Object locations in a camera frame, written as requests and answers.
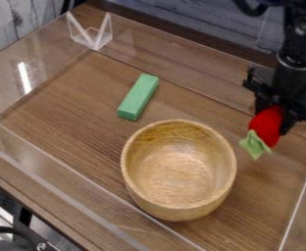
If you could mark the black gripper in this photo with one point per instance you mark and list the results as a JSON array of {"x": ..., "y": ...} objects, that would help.
[{"x": 281, "y": 86}]

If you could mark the red plush strawberry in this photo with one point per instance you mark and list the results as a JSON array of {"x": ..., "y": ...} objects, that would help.
[{"x": 263, "y": 132}]

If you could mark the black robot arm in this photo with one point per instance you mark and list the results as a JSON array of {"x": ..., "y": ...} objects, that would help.
[{"x": 293, "y": 45}]

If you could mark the wooden bowl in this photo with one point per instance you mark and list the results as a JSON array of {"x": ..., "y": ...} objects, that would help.
[{"x": 179, "y": 166}]

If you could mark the green rectangular block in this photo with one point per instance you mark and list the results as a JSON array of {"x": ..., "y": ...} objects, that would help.
[{"x": 137, "y": 97}]

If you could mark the clear acrylic corner bracket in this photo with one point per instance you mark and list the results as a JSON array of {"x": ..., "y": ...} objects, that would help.
[{"x": 91, "y": 37}]

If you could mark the clear acrylic enclosure wall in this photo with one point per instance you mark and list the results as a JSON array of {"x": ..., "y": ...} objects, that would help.
[{"x": 95, "y": 218}]

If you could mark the black table leg bracket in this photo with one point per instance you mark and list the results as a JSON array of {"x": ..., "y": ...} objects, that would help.
[{"x": 21, "y": 224}]

